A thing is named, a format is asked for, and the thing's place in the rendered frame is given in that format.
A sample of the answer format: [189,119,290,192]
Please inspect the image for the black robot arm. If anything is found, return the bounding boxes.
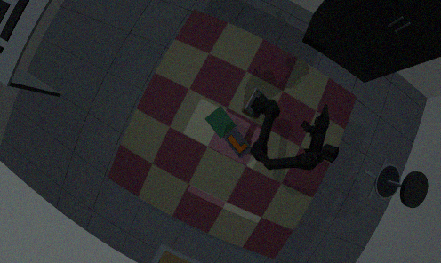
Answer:
[250,97,339,171]

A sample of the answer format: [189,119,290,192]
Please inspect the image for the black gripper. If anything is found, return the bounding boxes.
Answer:
[312,104,330,143]

